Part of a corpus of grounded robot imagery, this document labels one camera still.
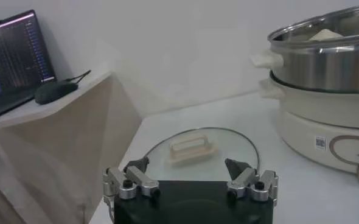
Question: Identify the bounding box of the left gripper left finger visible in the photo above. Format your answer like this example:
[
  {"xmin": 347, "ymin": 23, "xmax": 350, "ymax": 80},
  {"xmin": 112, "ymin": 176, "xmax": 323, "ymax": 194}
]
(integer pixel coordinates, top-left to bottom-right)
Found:
[{"xmin": 102, "ymin": 156, "xmax": 161, "ymax": 200}]

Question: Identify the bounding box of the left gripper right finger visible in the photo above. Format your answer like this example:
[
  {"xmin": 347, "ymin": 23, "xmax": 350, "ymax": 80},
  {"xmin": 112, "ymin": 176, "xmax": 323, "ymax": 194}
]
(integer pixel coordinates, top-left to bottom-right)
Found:
[{"xmin": 224, "ymin": 158, "xmax": 279, "ymax": 202}]

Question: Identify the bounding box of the round glass pot lid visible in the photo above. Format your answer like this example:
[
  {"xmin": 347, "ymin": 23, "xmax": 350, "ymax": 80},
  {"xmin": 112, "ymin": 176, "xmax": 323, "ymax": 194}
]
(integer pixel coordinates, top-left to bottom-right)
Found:
[{"xmin": 142, "ymin": 127, "xmax": 261, "ymax": 183}]

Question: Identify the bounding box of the white steamed baozi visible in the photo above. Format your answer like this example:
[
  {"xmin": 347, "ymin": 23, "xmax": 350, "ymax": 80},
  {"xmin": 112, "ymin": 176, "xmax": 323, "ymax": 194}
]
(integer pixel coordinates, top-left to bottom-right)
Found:
[{"xmin": 308, "ymin": 29, "xmax": 344, "ymax": 42}]

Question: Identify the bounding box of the perforated steel steamer basket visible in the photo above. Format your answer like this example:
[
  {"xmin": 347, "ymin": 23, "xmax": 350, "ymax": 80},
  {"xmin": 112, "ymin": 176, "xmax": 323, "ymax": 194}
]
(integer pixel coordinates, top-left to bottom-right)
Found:
[{"xmin": 249, "ymin": 3, "xmax": 359, "ymax": 94}]

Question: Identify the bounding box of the white side desk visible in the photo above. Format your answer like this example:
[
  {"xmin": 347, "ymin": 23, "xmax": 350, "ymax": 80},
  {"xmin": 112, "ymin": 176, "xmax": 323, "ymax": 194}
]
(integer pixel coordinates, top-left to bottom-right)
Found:
[{"xmin": 0, "ymin": 71, "xmax": 142, "ymax": 224}]

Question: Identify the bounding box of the cream electric cooking pot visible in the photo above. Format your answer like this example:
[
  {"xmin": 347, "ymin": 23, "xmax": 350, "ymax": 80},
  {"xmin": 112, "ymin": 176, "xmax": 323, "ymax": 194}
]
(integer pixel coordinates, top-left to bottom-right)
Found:
[{"xmin": 258, "ymin": 71, "xmax": 359, "ymax": 184}]

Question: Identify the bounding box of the black computer mouse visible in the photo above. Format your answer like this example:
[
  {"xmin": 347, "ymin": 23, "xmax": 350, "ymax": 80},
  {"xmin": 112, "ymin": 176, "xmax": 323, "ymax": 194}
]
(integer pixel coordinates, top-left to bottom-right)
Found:
[{"xmin": 34, "ymin": 80, "xmax": 79, "ymax": 105}]

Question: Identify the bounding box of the laptop with dark text screen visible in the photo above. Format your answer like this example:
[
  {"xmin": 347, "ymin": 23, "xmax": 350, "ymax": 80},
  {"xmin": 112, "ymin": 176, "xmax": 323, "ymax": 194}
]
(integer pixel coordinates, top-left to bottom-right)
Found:
[{"xmin": 0, "ymin": 9, "xmax": 57, "ymax": 121}]

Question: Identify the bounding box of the black laptop charger cable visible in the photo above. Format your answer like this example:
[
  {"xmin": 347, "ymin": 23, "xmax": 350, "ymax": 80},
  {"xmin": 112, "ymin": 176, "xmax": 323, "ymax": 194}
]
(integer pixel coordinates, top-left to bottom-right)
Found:
[{"xmin": 64, "ymin": 69, "xmax": 92, "ymax": 85}]

